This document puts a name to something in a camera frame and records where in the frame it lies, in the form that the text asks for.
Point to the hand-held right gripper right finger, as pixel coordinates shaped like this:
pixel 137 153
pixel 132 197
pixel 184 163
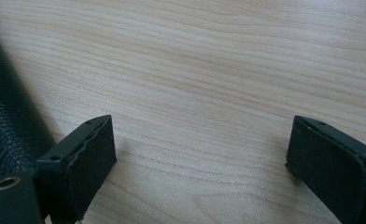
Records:
pixel 330 168

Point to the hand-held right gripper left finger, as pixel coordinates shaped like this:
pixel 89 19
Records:
pixel 87 161

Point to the black leather case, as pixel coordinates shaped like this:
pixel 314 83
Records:
pixel 3 124

